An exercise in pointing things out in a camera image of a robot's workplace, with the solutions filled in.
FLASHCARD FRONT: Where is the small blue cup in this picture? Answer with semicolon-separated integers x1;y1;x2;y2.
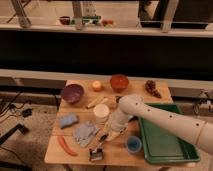
126;136;142;154

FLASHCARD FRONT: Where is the black handled brush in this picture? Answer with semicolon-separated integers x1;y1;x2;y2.
88;133;109;163

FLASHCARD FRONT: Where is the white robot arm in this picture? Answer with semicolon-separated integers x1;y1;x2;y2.
105;94;213;156

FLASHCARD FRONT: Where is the orange bowl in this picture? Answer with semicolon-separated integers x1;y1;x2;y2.
110;74;129;93

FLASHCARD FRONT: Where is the purple bowl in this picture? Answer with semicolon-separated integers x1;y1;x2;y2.
61;84;84;104

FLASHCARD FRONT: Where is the dark red background bowl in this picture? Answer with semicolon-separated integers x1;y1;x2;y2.
59;16;70;25

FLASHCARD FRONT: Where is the white cup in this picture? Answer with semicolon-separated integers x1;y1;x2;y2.
93;104;110;123

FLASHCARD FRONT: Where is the light blue cloth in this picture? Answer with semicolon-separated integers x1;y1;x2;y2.
73;121;99;148

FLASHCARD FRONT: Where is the wooden stick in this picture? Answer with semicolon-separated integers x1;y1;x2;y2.
86;97;108;109

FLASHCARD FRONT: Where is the green plastic tray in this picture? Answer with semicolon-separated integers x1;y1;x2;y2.
137;103;201;165

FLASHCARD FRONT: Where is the blue sponge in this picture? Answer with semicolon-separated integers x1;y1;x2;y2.
59;114;78;129

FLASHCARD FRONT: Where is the yellow orange round fruit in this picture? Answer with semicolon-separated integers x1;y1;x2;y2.
92;81;103;92

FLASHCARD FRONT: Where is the brown pine cone toy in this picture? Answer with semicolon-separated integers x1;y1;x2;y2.
145;80;161;98

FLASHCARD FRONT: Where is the orange background object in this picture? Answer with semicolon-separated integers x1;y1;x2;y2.
101;20;114;27

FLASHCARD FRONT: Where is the green background toy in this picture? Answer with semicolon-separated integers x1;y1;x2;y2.
83;15;101;25

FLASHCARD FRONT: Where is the black cable on floor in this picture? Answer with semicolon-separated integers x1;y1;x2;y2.
0;92;33;120

